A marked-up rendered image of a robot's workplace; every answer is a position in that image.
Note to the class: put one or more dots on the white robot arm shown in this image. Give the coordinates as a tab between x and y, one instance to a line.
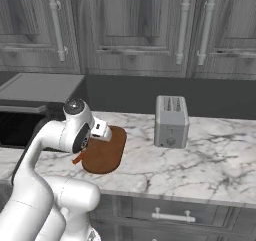
30	191

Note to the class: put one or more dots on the brown cutting board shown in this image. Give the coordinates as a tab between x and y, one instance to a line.
105	153

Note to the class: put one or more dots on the grey drawer front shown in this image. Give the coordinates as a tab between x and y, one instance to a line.
186	235
206	211

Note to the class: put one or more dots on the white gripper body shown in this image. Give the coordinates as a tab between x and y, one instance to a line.
107	133

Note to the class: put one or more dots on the grey toaster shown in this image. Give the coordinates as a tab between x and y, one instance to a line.
171	125

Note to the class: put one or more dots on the grey microwave oven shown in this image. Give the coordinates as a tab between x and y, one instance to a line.
36	88

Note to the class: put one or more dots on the grey wooden cupboard door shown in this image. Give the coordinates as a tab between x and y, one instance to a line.
26	25
133	25
233	28

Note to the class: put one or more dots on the small orange stick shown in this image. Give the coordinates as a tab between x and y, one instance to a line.
77	158

